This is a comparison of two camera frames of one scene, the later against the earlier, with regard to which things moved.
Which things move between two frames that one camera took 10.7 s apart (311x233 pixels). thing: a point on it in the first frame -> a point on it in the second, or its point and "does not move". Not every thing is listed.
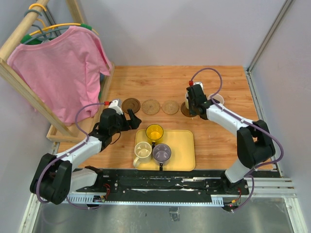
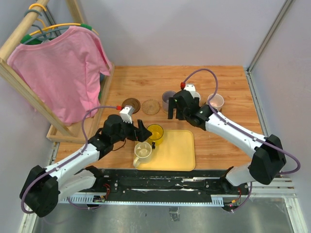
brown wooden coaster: (130, 103) does not move
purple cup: (161, 154) -> (166, 94)
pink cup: (217, 97) does not move
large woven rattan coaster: (150, 107) does not move
